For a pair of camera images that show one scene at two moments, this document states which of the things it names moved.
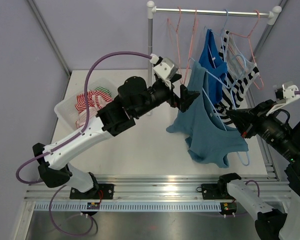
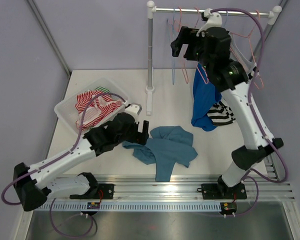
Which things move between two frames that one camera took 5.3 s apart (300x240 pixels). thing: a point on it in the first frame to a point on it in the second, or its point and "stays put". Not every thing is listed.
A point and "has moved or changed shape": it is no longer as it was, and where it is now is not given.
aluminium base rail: (157, 188) stays put
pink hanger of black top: (251, 50) stays put
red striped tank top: (96, 99) stays put
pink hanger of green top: (176, 31) to (186, 81)
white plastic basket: (71, 109) stays put
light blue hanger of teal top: (190, 59) to (172, 29)
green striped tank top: (103, 89) stays put
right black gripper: (248, 121) to (186, 36)
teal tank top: (212, 136) to (166, 145)
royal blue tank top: (212, 62) has moved or changed shape
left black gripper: (186, 96) to (138, 137)
